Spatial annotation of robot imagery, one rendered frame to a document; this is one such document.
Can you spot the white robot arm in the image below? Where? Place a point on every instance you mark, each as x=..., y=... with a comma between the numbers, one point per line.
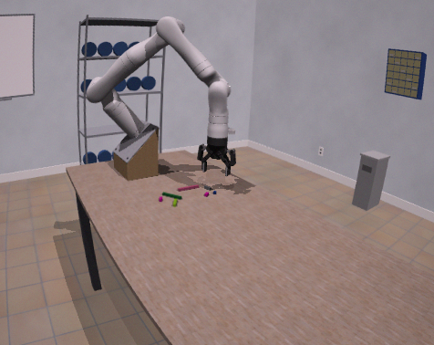
x=168, y=32

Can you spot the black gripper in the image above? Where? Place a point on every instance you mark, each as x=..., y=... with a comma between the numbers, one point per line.
x=217, y=151

